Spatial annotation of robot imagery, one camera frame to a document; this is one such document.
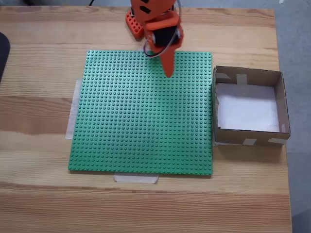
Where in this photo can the green lego baseplate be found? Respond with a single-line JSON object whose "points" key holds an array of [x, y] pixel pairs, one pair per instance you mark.
{"points": [[141, 116]]}

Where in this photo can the brown cardboard box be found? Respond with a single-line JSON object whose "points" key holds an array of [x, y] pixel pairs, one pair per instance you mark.
{"points": [[230, 139]]}

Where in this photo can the white paper sheet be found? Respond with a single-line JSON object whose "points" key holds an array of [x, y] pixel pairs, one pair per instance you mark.
{"points": [[247, 109]]}

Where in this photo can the wide masking tape strip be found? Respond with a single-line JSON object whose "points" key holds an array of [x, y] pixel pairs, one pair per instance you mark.
{"points": [[71, 116]]}

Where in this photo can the black rounded object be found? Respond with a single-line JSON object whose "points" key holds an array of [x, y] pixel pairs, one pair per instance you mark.
{"points": [[3, 55]]}

